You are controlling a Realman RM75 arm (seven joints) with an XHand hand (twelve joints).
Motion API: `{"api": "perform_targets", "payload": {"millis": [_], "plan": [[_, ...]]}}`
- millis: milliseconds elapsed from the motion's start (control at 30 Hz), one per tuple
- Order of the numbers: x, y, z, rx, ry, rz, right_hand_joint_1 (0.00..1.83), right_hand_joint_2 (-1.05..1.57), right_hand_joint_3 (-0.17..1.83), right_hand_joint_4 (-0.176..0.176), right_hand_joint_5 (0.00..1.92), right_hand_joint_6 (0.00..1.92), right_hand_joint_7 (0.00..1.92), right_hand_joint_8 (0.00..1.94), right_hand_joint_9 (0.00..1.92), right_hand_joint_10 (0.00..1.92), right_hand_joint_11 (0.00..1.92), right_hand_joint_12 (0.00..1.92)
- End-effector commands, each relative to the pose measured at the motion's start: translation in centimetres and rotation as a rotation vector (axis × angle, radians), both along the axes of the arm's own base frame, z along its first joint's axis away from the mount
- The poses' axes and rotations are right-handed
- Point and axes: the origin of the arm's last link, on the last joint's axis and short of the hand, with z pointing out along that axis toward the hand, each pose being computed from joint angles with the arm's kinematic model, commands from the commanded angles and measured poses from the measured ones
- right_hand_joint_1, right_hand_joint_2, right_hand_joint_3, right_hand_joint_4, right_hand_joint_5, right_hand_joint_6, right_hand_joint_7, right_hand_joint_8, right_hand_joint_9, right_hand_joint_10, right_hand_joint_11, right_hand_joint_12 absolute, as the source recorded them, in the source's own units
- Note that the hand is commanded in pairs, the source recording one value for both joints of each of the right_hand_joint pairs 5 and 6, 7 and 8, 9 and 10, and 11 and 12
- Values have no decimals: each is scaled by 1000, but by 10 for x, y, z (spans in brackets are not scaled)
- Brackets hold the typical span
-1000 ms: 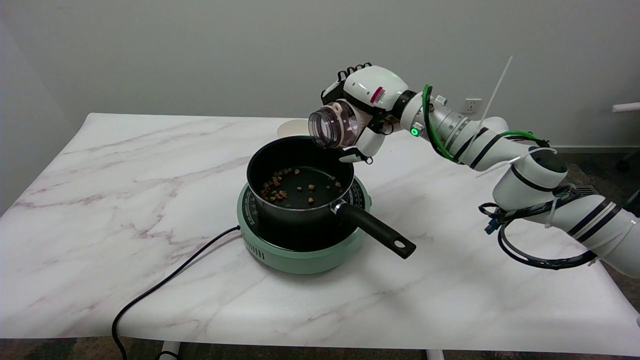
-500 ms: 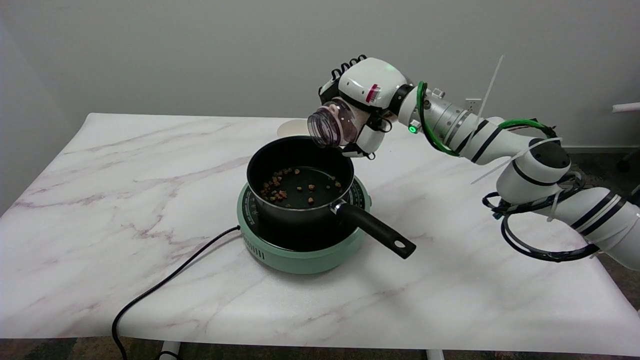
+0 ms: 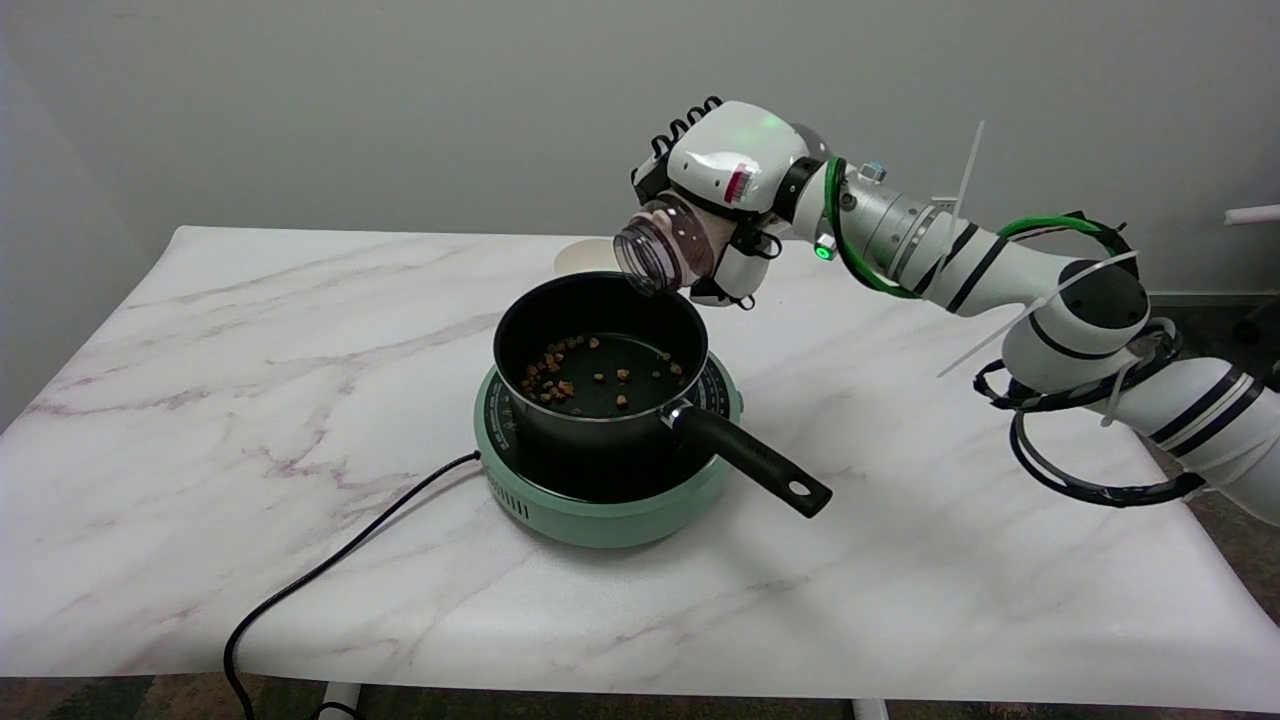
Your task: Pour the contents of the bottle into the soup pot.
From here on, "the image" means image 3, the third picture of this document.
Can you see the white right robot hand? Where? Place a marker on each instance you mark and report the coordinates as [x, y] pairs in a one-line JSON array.
[[730, 145]]

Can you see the green induction cooker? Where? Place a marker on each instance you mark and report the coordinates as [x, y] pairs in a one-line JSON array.
[[600, 520]]

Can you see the white round lid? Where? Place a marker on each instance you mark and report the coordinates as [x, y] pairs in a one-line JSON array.
[[580, 258]]

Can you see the white table leg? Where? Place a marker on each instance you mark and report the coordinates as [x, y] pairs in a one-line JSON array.
[[870, 710], [340, 700]]

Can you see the clear plastic bottle with pellets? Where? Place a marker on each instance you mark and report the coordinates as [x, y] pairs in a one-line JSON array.
[[660, 245]]

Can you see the long white zip tie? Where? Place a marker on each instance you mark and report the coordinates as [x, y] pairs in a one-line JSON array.
[[990, 345]]

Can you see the brown food pellets in pot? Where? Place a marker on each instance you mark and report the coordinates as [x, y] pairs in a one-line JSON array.
[[545, 380]]

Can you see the short white zip tie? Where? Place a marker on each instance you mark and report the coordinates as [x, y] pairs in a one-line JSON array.
[[970, 165]]

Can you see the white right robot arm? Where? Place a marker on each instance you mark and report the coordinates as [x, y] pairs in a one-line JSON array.
[[1020, 270]]

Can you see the white horizontal bar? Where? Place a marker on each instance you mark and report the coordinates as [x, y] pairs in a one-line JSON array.
[[1258, 213]]

